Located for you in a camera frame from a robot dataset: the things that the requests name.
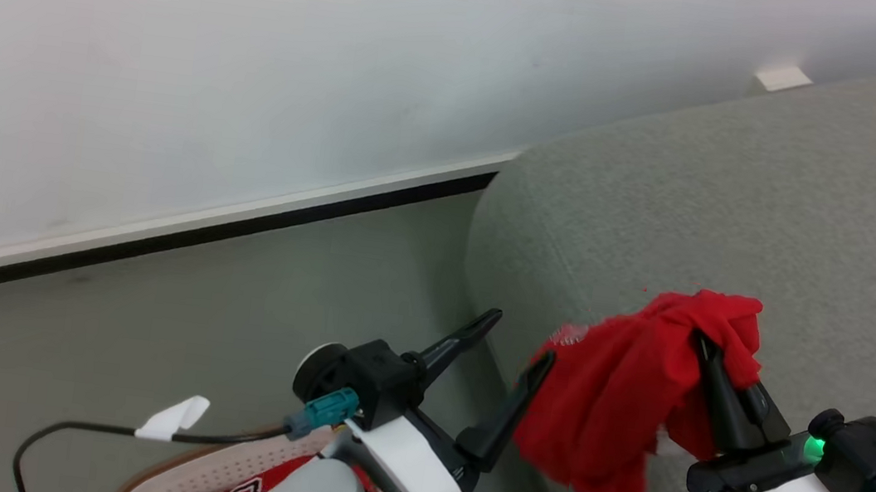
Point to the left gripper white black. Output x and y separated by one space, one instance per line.
411 464

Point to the red garment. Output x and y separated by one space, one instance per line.
619 402

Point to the perforated pink laundry basket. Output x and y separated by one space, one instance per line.
227 467

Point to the grey-green fabric sofa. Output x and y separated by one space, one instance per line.
742 216

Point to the white black baseboard strip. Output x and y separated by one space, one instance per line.
198 225

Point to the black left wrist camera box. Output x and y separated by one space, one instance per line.
376 376

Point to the small white wall block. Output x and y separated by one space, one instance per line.
783 78

